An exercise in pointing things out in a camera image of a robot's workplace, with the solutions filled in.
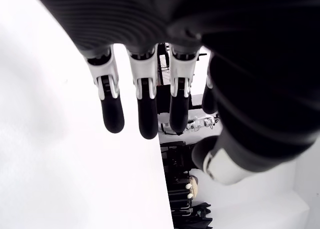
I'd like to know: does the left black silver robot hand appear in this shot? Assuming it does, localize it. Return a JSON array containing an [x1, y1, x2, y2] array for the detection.
[[29, 0, 320, 186]]

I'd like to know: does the black cabinet on casters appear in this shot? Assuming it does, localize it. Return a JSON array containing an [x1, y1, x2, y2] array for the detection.
[[156, 85, 203, 114]]

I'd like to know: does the black desk with casters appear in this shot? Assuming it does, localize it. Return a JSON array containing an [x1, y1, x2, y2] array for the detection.
[[159, 141, 198, 170]]

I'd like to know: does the beige round object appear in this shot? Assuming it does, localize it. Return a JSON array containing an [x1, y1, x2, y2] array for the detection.
[[185, 175, 200, 199]]

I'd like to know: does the black folded chairs stack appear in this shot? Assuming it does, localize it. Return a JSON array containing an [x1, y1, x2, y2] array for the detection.
[[164, 173, 195, 229]]

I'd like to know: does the black folded cloth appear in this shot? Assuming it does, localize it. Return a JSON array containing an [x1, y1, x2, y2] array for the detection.
[[191, 202, 213, 229]]

